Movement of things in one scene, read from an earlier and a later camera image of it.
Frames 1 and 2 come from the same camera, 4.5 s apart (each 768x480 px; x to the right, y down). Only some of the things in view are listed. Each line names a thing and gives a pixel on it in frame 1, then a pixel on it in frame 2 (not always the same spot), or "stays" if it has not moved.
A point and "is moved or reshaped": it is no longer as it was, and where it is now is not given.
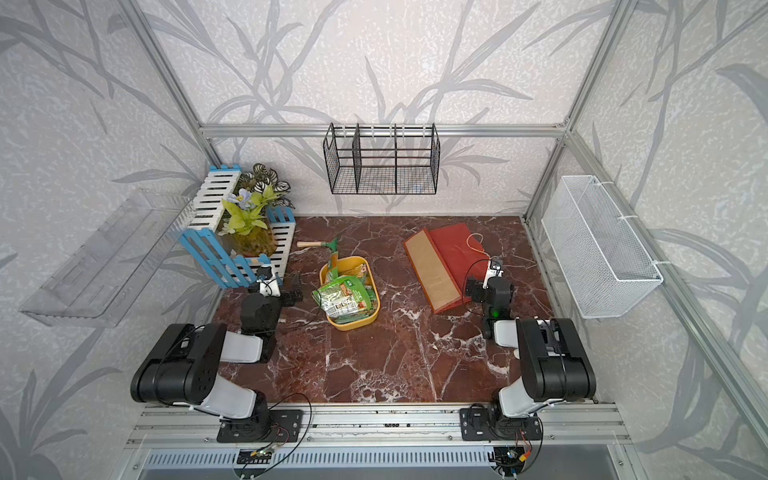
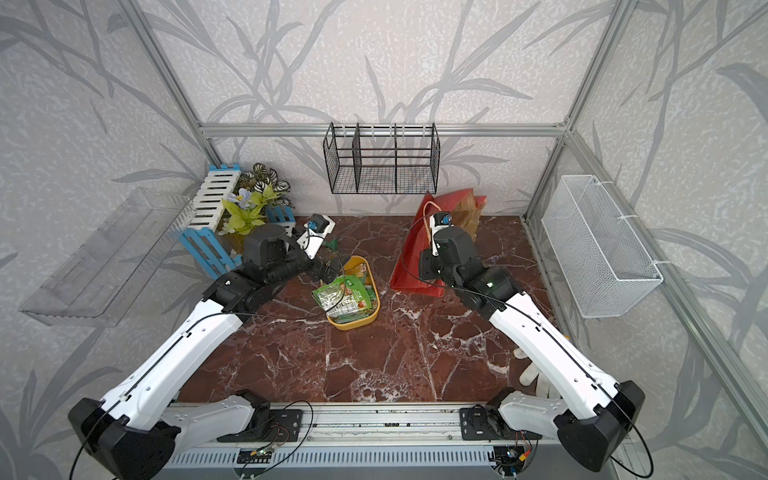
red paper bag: (445, 259) is moved or reshaped
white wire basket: (603, 256) stays
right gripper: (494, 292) to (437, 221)
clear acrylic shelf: (92, 285) stays
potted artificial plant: (250, 207) stays
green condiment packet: (345, 298) stays
